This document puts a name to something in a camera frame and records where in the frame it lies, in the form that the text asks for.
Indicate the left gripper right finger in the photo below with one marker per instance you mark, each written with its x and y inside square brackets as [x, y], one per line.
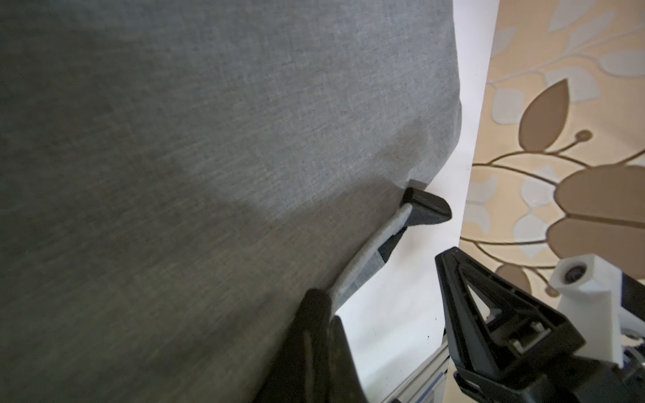
[344, 384]

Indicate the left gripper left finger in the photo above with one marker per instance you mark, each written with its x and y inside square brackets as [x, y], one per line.
[300, 371]

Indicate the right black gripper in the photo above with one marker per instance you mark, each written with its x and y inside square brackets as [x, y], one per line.
[508, 346]

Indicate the aluminium frame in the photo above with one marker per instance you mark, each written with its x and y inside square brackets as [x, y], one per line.
[427, 383]

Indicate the grey laptop bag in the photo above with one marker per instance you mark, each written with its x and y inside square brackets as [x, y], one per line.
[175, 175]

